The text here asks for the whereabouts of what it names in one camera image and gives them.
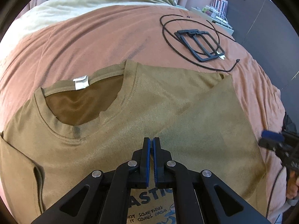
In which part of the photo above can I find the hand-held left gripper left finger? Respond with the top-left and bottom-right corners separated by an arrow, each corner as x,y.
30,137 -> 152,224

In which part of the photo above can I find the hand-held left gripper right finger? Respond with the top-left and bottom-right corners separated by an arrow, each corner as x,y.
153,137 -> 271,224

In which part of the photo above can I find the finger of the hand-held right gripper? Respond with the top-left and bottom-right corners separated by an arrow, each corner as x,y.
258,139 -> 289,156
261,130 -> 284,142

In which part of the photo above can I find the olive printed t-shirt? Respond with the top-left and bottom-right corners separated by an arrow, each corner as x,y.
0,59 -> 268,224

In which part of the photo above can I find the person's right hand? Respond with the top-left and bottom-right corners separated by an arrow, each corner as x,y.
286,171 -> 299,199

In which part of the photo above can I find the white power strip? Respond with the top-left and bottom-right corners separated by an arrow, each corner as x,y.
216,16 -> 232,28

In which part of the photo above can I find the white nightstand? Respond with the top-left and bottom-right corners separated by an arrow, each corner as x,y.
190,6 -> 234,37

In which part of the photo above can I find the brown blanket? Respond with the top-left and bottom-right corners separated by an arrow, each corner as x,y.
0,5 -> 288,218

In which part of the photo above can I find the striped bag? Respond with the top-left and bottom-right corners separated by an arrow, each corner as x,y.
210,0 -> 229,17

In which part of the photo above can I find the beige duvet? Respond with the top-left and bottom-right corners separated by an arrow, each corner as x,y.
13,0 -> 177,41

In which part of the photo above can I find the thick black cable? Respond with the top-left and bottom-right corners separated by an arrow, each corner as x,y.
265,165 -> 288,218

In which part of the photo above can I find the thin black cable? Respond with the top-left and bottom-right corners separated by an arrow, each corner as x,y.
160,14 -> 241,73

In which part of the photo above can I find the black plastic frame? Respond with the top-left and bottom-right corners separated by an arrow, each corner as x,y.
175,29 -> 226,63

